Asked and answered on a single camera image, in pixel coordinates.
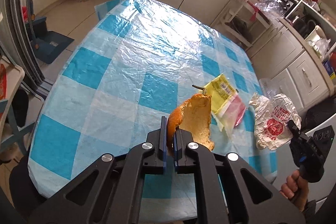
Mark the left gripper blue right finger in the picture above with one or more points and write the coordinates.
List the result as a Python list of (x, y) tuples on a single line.
[(179, 156)]

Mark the person's right hand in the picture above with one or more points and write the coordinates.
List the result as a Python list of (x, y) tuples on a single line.
[(295, 185)]

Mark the clear plastic bag in drawer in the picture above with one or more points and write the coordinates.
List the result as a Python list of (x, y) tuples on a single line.
[(269, 87)]

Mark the blue dustpan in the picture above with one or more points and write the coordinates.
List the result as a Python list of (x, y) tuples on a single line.
[(47, 45)]

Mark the white plastic bag on counter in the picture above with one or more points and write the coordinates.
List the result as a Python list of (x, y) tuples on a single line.
[(320, 47)]

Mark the blue checkered tablecloth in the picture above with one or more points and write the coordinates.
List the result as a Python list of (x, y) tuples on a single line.
[(142, 60)]

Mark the red yellow snack wrapper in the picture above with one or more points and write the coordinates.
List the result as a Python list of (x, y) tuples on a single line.
[(227, 107)]

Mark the black frying pan on rack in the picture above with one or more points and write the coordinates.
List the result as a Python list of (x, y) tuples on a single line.
[(240, 27)]

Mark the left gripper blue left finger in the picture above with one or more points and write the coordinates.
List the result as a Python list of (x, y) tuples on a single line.
[(162, 147)]

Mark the orange peel front piece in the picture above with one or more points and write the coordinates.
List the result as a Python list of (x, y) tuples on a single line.
[(194, 116)]

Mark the clear plastic bag on rack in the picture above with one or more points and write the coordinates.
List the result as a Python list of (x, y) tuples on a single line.
[(271, 8)]

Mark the white blue shelf rack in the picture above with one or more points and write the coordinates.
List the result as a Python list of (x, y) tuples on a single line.
[(11, 79)]

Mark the printed white plastic bag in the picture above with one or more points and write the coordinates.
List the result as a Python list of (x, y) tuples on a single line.
[(271, 120)]

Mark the white tiered rack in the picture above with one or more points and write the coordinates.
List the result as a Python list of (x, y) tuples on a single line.
[(246, 11)]

